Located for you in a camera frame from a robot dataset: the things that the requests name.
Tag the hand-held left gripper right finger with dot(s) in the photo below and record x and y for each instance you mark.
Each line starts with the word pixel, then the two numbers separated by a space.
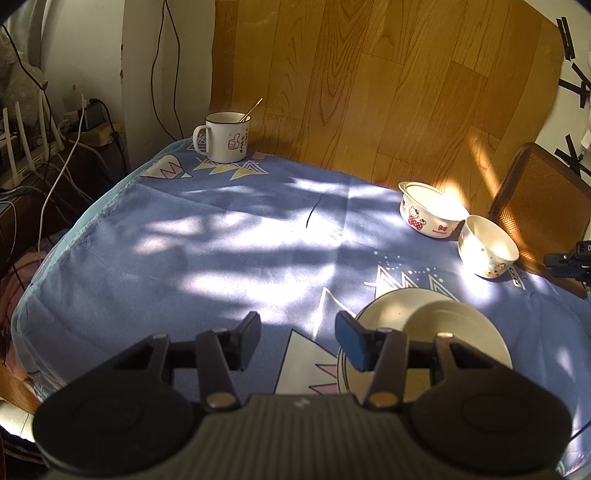
pixel 351 341

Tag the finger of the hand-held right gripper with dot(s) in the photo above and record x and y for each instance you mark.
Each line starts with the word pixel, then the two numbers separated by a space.
pixel 558 264

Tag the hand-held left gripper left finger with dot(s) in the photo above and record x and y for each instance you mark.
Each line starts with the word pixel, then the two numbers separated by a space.
pixel 249 337

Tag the small white cartoon bowl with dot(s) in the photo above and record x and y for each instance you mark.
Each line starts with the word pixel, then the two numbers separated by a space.
pixel 489 249

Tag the brown woven chair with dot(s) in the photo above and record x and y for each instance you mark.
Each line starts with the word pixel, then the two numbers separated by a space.
pixel 531 198

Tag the blue printed blanket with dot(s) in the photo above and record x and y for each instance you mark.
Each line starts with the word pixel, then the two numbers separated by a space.
pixel 207 258

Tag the black tape strip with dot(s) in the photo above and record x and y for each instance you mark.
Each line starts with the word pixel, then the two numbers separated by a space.
pixel 567 37
pixel 571 154
pixel 577 85

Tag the black thread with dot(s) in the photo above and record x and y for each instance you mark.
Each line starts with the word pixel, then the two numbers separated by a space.
pixel 313 213

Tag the wide white cartoon bowl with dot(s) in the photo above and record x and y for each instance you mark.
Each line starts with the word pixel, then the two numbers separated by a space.
pixel 431 212

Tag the white enamel mug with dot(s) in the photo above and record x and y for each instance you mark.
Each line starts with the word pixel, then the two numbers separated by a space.
pixel 226 141

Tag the metal spoon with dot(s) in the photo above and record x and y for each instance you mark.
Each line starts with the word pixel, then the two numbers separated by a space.
pixel 249 110

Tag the yellowed power strip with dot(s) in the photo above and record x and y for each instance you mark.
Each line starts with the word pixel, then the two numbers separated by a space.
pixel 99 133

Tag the white router with antennas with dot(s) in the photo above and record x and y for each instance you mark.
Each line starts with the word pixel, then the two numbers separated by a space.
pixel 27 147

